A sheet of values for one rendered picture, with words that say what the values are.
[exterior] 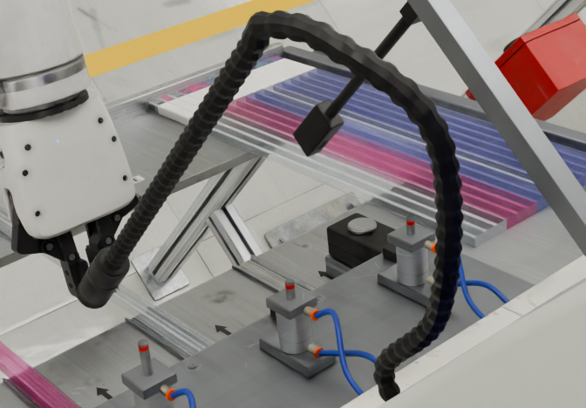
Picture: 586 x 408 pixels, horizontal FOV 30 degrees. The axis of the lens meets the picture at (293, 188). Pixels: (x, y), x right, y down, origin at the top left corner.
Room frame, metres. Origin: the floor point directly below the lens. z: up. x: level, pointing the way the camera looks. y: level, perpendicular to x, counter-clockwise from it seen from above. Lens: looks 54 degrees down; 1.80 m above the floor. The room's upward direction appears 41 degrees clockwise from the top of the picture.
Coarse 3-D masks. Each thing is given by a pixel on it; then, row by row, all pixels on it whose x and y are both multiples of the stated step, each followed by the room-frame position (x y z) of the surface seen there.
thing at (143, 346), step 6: (138, 342) 0.27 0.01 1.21; (144, 342) 0.27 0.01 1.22; (144, 348) 0.27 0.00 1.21; (144, 354) 0.27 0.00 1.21; (144, 360) 0.26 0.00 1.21; (150, 360) 0.27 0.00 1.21; (144, 366) 0.26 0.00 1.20; (150, 366) 0.27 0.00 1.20; (144, 372) 0.26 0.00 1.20; (150, 372) 0.26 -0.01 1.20
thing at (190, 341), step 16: (0, 208) 0.46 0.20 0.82; (0, 224) 0.45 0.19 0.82; (48, 256) 0.42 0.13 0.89; (128, 288) 0.41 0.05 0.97; (128, 304) 0.39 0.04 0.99; (144, 304) 0.40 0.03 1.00; (144, 320) 0.38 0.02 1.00; (160, 320) 0.38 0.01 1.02; (176, 320) 0.39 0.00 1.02; (176, 336) 0.37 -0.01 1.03; (192, 336) 0.38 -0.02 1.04; (192, 352) 0.37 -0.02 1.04
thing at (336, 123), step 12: (324, 108) 0.50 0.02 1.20; (312, 120) 0.50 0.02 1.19; (324, 120) 0.49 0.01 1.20; (336, 120) 0.50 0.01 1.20; (300, 132) 0.50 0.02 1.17; (312, 132) 0.50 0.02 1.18; (324, 132) 0.49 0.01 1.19; (336, 132) 0.50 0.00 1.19; (300, 144) 0.50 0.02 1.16; (312, 144) 0.49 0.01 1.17; (324, 144) 0.50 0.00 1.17
